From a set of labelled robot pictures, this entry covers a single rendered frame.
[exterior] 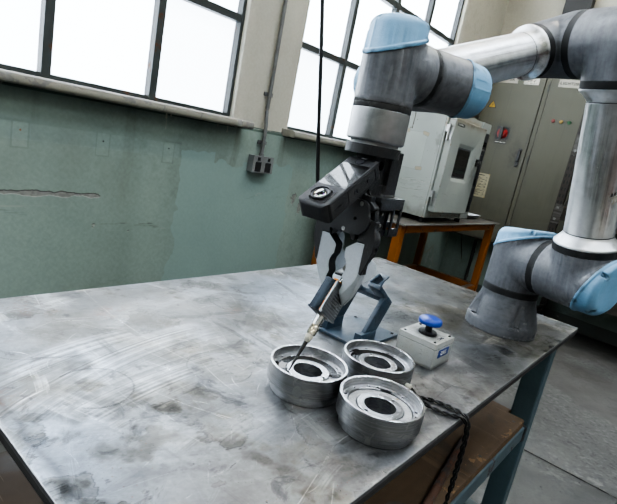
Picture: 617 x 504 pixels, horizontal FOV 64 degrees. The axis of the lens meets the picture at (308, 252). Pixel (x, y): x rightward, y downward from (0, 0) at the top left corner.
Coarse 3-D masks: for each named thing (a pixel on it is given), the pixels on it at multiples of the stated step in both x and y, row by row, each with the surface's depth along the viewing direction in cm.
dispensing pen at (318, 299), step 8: (328, 280) 65; (320, 288) 65; (328, 288) 64; (320, 296) 64; (312, 304) 64; (320, 304) 64; (320, 312) 64; (320, 320) 64; (328, 320) 66; (312, 328) 64; (312, 336) 64; (304, 344) 64
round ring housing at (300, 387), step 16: (272, 352) 66; (288, 352) 69; (304, 352) 70; (320, 352) 70; (272, 368) 63; (288, 368) 65; (304, 368) 68; (320, 368) 67; (272, 384) 64; (288, 384) 61; (304, 384) 60; (320, 384) 60; (336, 384) 62; (288, 400) 62; (304, 400) 61; (320, 400) 61
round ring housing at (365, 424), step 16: (352, 384) 63; (368, 384) 65; (384, 384) 65; (400, 384) 64; (368, 400) 62; (384, 400) 62; (416, 400) 61; (352, 416) 56; (368, 416) 55; (384, 416) 58; (400, 416) 58; (416, 416) 59; (352, 432) 57; (368, 432) 55; (384, 432) 55; (400, 432) 55; (416, 432) 57; (384, 448) 56
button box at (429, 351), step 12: (420, 324) 88; (408, 336) 82; (420, 336) 82; (432, 336) 82; (444, 336) 84; (408, 348) 82; (420, 348) 81; (432, 348) 80; (444, 348) 82; (420, 360) 81; (432, 360) 80; (444, 360) 84
